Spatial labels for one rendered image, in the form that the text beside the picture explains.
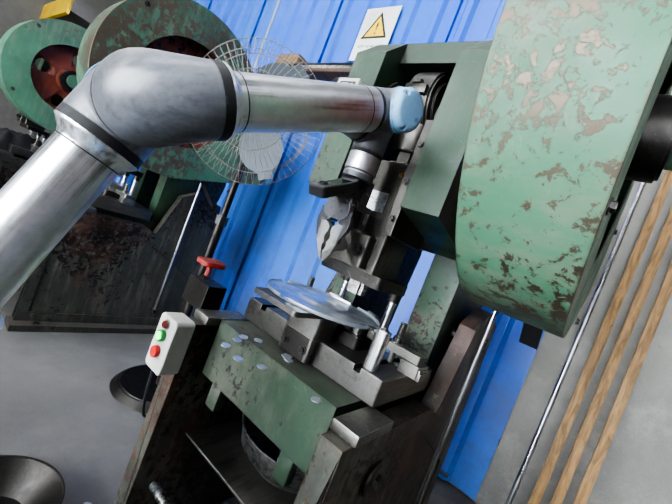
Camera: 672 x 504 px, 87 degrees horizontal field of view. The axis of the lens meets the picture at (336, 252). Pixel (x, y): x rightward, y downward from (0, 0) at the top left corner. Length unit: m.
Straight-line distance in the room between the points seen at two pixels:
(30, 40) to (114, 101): 3.12
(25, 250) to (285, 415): 0.53
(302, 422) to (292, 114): 0.57
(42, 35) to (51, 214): 3.09
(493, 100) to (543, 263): 0.23
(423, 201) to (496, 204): 0.27
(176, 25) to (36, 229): 1.57
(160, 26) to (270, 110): 1.53
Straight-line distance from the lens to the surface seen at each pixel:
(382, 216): 0.88
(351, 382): 0.81
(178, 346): 0.94
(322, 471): 0.69
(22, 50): 3.59
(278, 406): 0.82
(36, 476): 1.40
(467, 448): 2.10
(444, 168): 0.81
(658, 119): 0.85
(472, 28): 2.69
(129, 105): 0.48
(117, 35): 1.94
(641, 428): 2.02
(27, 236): 0.59
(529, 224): 0.55
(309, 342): 0.83
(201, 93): 0.46
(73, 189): 0.58
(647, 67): 0.52
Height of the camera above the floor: 0.94
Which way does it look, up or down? 2 degrees down
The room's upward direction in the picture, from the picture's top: 21 degrees clockwise
